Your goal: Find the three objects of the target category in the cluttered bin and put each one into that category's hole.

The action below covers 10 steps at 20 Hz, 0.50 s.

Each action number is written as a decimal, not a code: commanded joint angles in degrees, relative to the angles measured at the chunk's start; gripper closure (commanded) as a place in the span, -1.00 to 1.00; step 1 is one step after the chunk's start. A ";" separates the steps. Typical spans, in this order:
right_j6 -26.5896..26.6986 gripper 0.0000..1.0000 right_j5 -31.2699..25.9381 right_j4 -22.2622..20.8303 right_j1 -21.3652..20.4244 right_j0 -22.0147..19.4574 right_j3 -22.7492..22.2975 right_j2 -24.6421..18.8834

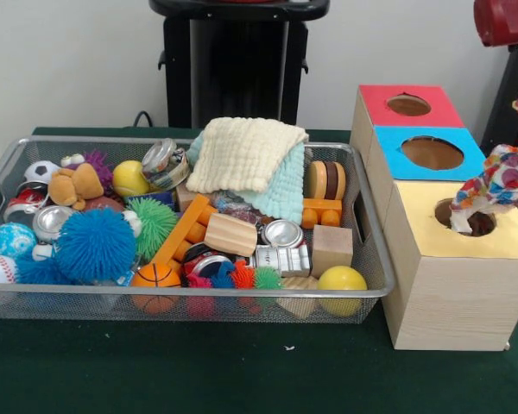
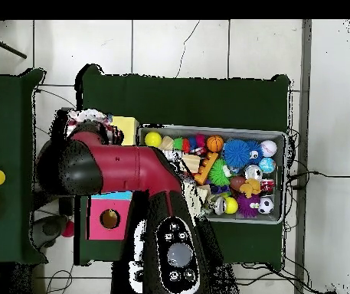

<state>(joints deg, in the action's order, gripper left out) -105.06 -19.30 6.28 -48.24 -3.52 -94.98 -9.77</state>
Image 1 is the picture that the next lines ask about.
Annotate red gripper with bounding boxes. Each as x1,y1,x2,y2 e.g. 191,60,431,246
473,0,518,47

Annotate white cloth with colourful spots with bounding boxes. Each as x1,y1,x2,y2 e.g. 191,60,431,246
450,80,518,236

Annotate mint green muslin cloth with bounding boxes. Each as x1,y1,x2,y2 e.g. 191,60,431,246
185,131,306,222

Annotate cream muslin cloth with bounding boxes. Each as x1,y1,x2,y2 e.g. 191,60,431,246
185,116,310,194

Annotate wooden box with three holes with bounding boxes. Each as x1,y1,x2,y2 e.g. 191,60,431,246
350,84,518,353

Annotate clear mesh bin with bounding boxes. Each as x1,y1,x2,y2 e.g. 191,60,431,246
0,135,399,324

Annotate black padded upright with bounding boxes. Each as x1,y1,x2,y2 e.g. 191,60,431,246
481,41,518,152

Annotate wooden striped burger toy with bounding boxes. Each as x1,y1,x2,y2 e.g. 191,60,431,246
306,160,348,202

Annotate large yellow ball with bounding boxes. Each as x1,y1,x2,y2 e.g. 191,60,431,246
317,266,369,318

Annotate ridged wooden block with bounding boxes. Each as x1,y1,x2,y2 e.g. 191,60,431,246
204,213,258,258

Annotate small orange basketball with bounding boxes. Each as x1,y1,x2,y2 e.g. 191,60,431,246
131,262,182,314

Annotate dark green table cloth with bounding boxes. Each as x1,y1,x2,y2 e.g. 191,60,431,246
0,125,518,414

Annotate brown plush teddy bear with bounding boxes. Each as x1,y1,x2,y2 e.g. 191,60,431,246
47,162,105,211

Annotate large blue spiky ball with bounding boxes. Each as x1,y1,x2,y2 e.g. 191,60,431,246
54,209,138,285

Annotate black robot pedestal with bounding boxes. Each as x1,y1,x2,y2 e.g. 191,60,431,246
148,0,332,130

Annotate thin black cable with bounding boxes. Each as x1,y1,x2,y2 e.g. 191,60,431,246
132,110,155,129

